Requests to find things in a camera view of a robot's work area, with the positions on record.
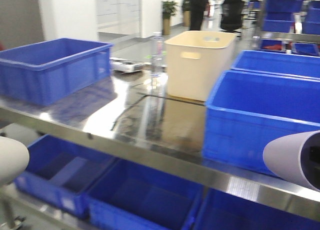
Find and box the person in black clothes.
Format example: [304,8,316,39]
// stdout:
[189,0,209,31]

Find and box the clear plastic bottle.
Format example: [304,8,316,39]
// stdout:
[150,31,168,97]

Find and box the lower shelf blue bin left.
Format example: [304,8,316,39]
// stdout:
[14,134,116,219]

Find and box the shelf blue bin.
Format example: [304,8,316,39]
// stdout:
[194,189,320,230]
[14,134,116,219]
[87,160,203,230]

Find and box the metal shelving with blue bins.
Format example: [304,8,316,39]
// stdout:
[253,0,320,51]

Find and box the black office chair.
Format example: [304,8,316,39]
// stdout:
[220,0,245,38]

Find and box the white power strip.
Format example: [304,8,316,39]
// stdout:
[110,57,143,73]

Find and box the potted plant in tan pot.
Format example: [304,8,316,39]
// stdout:
[162,0,178,36]

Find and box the blue bin behind target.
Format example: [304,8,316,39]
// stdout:
[230,50,320,81]

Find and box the purple plastic cup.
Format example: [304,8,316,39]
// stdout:
[263,130,320,191]

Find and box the blue bin far left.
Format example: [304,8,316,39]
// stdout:
[0,38,113,106]

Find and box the beige plastic cup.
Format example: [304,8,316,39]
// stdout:
[0,136,30,187]

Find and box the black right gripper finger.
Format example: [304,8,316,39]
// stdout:
[309,146,320,161]

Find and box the large blue target bin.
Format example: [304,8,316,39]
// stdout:
[202,70,320,175]

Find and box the cream plastic storage bin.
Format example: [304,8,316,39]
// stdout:
[164,30,237,101]

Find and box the lower shelf blue bin middle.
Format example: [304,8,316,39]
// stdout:
[87,160,203,230]

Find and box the lower shelf blue bin right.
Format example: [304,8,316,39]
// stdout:
[194,189,320,230]

